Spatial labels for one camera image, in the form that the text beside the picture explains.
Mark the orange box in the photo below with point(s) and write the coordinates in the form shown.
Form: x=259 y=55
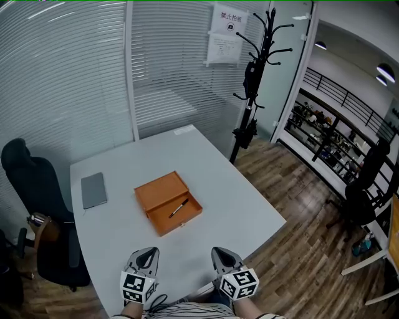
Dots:
x=162 y=190

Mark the black pendant lamp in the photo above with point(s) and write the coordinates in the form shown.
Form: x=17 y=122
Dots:
x=381 y=80
x=320 y=45
x=386 y=70

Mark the white venetian blinds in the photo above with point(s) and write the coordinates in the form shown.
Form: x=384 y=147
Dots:
x=174 y=78
x=62 y=87

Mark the black hanging pouch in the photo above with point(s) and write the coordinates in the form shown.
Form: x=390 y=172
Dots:
x=251 y=78

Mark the black coat rack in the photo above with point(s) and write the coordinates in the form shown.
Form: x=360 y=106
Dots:
x=249 y=118

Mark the wooden desk with white legs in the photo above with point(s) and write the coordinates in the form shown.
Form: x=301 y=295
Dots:
x=363 y=266

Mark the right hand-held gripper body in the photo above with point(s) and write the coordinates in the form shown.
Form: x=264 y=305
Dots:
x=240 y=283

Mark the person's right forearm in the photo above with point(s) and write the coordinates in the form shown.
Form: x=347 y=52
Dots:
x=247 y=310

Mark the black office chair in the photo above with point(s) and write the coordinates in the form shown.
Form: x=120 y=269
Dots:
x=361 y=199
x=34 y=183

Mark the black folded umbrella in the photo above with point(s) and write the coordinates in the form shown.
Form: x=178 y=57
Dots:
x=246 y=134

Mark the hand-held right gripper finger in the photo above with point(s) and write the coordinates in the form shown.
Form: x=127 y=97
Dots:
x=233 y=256
x=218 y=266

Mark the person's left forearm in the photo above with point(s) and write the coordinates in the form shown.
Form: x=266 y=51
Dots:
x=132 y=310

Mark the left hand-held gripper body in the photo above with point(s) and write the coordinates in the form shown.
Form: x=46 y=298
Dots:
x=137 y=286

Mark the brown bag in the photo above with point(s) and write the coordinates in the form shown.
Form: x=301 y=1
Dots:
x=46 y=232

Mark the person's leg in jeans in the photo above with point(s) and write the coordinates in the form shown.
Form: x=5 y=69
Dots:
x=219 y=299

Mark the white paper sign with icon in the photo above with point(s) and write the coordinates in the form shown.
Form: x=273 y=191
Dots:
x=230 y=18

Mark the black bulky object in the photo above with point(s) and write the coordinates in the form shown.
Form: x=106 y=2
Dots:
x=9 y=280

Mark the white table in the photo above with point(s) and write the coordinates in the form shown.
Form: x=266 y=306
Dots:
x=218 y=193

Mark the grey notebook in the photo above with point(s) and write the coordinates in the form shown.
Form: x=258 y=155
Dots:
x=93 y=190

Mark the striped shirt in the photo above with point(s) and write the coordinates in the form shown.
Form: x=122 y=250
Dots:
x=193 y=313

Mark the distant cluttered workstations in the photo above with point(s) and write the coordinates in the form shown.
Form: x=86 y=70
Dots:
x=330 y=137

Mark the black pen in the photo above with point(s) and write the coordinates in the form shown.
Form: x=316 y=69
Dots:
x=179 y=208

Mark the teal bag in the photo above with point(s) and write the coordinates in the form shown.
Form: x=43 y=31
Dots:
x=362 y=246

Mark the white paper sheet small print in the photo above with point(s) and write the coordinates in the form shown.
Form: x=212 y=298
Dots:
x=224 y=50

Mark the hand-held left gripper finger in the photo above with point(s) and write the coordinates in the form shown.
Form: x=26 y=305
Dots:
x=156 y=261
x=131 y=263

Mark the black metal railing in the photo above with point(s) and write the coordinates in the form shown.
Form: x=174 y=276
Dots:
x=343 y=93

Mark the white table sticker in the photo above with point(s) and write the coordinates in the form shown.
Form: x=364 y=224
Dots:
x=184 y=130

